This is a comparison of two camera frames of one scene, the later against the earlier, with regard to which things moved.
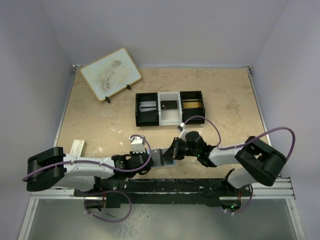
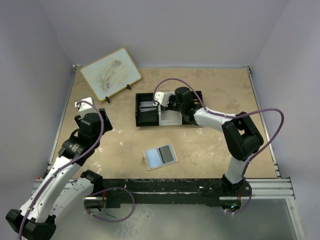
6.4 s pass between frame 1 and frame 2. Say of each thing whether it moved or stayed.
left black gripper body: moved
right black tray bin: stayed
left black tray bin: stayed
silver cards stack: stayed
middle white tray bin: stayed
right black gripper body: moved
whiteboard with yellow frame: stayed
